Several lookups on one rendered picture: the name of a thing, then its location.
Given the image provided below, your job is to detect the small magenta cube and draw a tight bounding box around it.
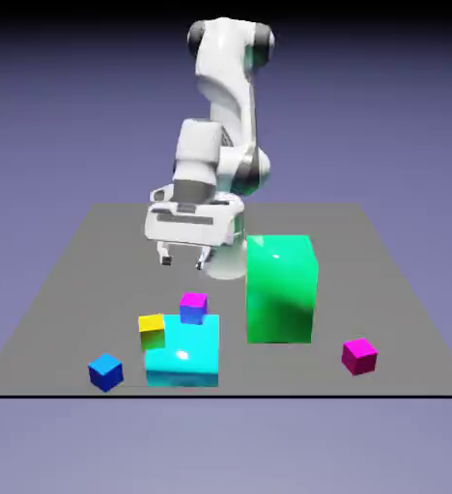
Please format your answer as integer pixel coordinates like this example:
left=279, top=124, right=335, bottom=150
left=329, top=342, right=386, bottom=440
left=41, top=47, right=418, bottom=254
left=178, top=291, right=209, bottom=326
left=340, top=337, right=379, bottom=376

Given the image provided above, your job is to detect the large cyan box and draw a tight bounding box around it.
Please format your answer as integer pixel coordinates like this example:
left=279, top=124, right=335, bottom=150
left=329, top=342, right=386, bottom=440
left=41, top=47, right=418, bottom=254
left=143, top=313, right=221, bottom=389

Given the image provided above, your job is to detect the large green box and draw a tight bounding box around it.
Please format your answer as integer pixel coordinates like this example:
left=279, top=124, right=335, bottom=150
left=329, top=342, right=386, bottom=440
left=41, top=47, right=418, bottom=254
left=245, top=233, right=320, bottom=344

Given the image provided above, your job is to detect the small yellow cube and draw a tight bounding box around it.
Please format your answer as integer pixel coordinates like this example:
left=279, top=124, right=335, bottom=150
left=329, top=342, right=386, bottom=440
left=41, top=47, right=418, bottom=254
left=137, top=313, right=167, bottom=351

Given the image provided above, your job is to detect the small blue cube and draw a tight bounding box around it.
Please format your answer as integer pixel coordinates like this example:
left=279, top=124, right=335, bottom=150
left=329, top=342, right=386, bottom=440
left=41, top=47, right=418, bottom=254
left=87, top=352, right=126, bottom=394

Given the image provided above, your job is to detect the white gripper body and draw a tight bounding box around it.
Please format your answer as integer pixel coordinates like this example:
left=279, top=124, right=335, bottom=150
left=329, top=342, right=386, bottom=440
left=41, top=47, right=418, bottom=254
left=143, top=199, right=245, bottom=249

